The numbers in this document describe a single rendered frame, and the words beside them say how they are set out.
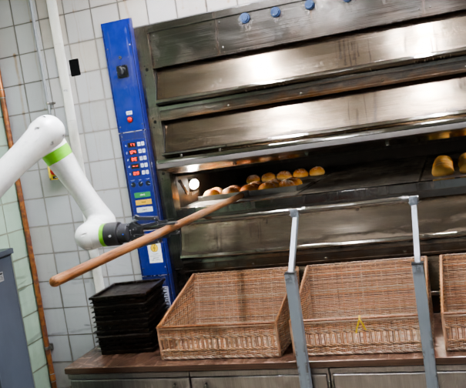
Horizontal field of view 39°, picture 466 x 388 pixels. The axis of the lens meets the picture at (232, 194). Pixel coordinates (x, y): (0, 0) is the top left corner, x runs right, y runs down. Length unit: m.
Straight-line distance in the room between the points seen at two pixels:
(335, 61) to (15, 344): 1.81
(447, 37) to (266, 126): 0.88
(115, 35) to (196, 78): 0.46
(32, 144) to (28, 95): 1.19
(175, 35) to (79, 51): 0.53
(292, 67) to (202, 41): 0.47
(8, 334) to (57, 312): 1.09
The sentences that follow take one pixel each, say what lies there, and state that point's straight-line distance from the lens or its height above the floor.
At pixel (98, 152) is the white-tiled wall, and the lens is 3.47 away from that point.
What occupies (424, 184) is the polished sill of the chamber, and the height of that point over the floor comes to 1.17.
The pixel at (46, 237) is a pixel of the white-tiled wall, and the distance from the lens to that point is 3.71.
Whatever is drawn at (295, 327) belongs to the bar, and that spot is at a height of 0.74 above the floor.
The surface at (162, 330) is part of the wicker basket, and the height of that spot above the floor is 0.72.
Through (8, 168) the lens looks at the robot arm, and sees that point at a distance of 2.50.
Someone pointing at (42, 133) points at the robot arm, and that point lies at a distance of 2.51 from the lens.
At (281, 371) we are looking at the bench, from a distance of 2.77.
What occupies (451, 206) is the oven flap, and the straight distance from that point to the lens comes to 3.07.
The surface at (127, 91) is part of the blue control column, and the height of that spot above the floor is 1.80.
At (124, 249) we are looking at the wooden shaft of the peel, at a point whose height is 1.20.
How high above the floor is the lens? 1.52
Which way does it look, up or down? 5 degrees down
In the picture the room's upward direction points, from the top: 8 degrees counter-clockwise
